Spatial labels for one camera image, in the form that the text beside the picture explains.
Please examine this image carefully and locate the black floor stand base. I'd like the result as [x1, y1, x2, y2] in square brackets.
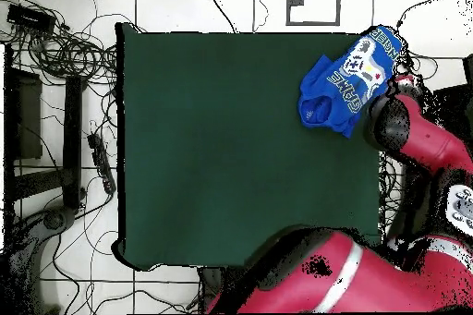
[0, 205, 77, 314]

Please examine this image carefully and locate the black metal frame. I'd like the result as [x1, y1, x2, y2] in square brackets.
[3, 43, 88, 212]
[430, 54, 473, 131]

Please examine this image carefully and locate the blue printed t-shirt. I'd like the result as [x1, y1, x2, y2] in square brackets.
[297, 25, 404, 139]

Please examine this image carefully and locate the dark green table cloth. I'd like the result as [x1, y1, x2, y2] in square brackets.
[114, 21, 392, 272]

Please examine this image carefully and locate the black electronics box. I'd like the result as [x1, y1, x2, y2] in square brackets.
[6, 3, 57, 33]

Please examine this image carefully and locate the black floor cable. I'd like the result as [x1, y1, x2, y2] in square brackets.
[251, 0, 271, 33]
[199, 0, 237, 33]

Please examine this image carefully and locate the black power strip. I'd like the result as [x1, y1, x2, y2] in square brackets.
[87, 132, 117, 195]

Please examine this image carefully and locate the grey square floor frame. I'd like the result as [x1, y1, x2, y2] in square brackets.
[285, 0, 342, 27]

